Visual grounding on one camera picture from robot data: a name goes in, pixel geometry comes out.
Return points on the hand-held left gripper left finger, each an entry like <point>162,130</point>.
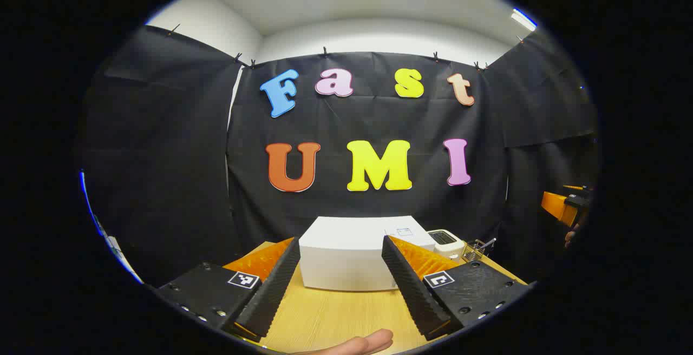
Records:
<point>273,290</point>

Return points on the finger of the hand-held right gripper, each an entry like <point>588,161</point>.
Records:
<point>557,206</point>

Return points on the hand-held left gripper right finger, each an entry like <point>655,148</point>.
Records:
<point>411,290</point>

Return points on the white microwave oven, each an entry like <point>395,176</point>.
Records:
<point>341,257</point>

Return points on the cream toaster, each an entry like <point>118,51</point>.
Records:
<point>449,244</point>

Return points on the metal spoon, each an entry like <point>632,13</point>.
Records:
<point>489,243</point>

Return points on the black backdrop cloth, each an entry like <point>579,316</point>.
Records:
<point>335,122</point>

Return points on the ceiling light panel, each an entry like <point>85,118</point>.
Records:
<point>524,19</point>

